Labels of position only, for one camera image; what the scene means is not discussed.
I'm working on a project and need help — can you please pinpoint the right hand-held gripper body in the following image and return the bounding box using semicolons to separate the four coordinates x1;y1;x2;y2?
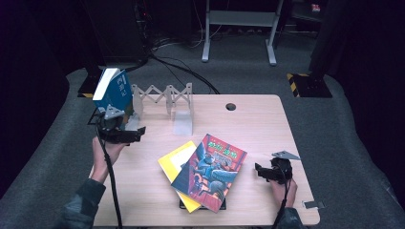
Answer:
269;150;301;185

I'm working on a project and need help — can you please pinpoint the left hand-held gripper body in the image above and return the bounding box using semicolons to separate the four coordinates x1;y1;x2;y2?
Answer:
96;104;128;145

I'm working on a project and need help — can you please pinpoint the blue book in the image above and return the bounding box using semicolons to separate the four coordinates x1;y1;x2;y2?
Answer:
92;67;135;117

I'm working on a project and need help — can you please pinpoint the white expandable book rack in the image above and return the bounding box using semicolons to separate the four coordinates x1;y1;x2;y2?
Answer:
120;82;195;136

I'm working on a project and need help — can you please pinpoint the yellow book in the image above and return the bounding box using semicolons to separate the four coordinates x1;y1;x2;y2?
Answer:
157;140;203;214

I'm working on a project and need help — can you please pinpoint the red illustrated book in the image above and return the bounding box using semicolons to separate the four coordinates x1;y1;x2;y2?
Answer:
171;133;248;214

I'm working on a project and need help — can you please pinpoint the black book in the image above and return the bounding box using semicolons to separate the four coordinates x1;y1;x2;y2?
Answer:
179;198;227;211

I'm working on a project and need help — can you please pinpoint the person's right hand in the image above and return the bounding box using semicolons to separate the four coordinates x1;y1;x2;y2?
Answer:
270;177;299;210

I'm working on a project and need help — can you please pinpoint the person's left hand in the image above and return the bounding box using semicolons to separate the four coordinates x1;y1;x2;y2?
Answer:
91;136;129;184

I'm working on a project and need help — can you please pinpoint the grey tape strip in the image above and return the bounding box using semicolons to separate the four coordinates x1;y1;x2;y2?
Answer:
302;199;326;210

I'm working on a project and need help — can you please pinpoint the black striped stand base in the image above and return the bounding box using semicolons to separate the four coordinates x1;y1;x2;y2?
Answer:
76;72;103;99
286;72;333;99

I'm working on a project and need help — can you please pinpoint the dark cabinet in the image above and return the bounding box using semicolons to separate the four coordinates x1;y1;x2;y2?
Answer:
82;0;151;66

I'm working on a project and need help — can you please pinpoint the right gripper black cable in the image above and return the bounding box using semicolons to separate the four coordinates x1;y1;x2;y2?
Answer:
273;171;292;229

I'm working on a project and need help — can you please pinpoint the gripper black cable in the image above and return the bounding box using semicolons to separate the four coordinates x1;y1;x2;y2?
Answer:
273;171;292;229
95;125;123;229

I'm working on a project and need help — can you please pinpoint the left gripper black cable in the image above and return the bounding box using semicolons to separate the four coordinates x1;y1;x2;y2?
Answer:
95;125;123;229

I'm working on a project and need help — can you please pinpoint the black floor cable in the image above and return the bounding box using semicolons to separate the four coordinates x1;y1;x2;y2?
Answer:
149;53;221;95

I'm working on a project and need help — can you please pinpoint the pale floor cable bundle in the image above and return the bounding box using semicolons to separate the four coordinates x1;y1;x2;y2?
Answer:
149;28;204;52

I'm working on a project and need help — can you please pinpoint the white metal stand frame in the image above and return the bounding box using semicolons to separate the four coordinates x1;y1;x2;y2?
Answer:
201;0;286;67

